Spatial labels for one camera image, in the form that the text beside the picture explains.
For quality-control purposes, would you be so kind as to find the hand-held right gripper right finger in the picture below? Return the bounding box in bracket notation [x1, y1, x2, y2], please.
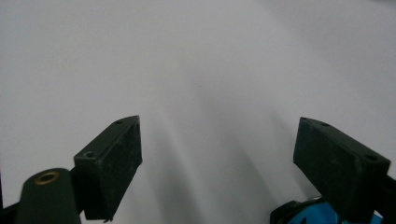
[292, 117, 391, 221]

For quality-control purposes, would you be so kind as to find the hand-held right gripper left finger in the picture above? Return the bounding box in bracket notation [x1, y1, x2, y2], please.
[74, 115, 143, 221]

